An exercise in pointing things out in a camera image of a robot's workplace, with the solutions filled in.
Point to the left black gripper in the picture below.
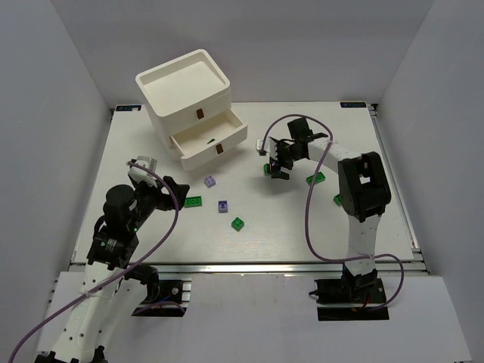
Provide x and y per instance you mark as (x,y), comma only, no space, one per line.
(169,193)

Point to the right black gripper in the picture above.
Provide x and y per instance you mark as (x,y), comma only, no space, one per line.
(283,153)

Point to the green sloped lego brick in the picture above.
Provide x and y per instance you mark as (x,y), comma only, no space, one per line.
(266,169)

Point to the green lego plate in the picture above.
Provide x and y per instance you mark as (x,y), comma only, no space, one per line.
(196,201)

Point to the long green lego brick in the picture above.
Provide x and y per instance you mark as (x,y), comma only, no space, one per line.
(316,178)

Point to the purple upside-down lego brick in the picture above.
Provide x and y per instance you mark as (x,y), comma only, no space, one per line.
(223,206)

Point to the white drawer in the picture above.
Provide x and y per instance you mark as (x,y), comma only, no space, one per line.
(209,139)

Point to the green square lego brick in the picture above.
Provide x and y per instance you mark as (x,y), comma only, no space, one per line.
(237,224)

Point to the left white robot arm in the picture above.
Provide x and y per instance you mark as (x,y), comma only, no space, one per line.
(112,286)

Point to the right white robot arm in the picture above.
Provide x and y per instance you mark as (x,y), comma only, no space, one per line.
(363,186)

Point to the purple studded lego brick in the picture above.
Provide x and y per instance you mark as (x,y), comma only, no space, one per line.
(209,181)

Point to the white drawer cabinet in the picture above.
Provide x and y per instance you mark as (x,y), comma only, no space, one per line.
(183,92)

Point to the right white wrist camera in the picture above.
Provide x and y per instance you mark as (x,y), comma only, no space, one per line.
(267,147)

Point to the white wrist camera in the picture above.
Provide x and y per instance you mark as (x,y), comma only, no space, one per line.
(140,172)
(267,147)

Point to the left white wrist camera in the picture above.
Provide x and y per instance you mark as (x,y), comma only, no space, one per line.
(140,172)

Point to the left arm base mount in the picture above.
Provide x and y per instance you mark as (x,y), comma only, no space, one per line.
(163,297)

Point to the aluminium table front rail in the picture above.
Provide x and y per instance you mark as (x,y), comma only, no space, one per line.
(417,267)

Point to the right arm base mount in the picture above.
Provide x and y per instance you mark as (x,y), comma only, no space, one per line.
(351,298)

